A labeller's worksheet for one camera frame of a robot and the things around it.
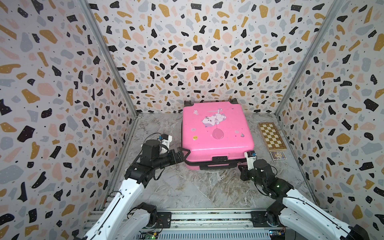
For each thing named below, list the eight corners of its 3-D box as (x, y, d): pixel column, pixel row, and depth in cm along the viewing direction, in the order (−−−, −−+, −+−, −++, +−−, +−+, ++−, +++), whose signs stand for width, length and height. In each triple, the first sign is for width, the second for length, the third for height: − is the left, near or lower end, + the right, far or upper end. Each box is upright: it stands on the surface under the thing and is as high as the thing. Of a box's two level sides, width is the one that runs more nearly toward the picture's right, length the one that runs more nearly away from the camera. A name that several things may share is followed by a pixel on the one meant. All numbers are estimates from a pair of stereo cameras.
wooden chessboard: (266, 152, 103) (268, 149, 100) (257, 125, 118) (259, 122, 116) (284, 152, 103) (287, 149, 100) (273, 125, 119) (275, 122, 116)
